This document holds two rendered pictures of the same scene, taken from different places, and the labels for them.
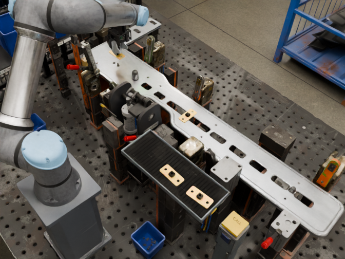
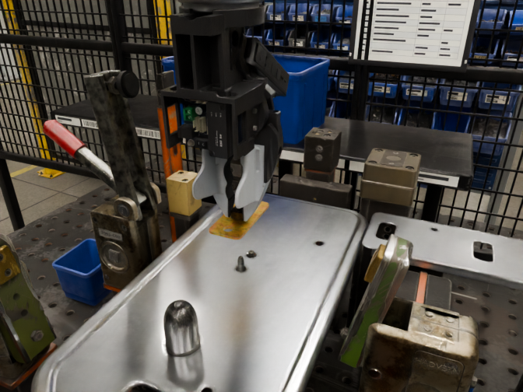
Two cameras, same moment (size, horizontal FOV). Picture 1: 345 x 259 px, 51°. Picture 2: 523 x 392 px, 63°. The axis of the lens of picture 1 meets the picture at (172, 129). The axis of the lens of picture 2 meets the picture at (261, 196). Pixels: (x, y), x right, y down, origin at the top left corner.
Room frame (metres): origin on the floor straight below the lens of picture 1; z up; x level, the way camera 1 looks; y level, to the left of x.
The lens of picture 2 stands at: (1.29, -0.12, 1.31)
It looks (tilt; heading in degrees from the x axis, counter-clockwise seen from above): 27 degrees down; 71
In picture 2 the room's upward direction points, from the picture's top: straight up
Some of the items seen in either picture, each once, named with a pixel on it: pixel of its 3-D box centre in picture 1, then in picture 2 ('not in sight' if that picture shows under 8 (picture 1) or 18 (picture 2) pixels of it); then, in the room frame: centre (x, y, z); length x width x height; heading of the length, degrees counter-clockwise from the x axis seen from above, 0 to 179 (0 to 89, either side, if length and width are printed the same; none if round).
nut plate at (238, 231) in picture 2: (116, 53); (240, 213); (1.40, 0.28, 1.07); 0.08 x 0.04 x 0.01; 48
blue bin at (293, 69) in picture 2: (29, 27); (246, 91); (1.55, 0.73, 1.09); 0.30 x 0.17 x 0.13; 134
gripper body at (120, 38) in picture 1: (118, 28); (221, 81); (1.38, 0.26, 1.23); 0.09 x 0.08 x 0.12; 48
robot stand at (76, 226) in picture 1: (69, 214); not in sight; (0.64, 0.37, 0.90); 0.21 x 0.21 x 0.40; 44
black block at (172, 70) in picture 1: (169, 91); not in sight; (1.40, 0.02, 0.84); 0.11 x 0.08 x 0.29; 138
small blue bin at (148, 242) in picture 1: (148, 241); not in sight; (0.62, 0.08, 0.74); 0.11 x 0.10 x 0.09; 48
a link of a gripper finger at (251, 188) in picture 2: (122, 45); (246, 189); (1.40, 0.25, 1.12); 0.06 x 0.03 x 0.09; 48
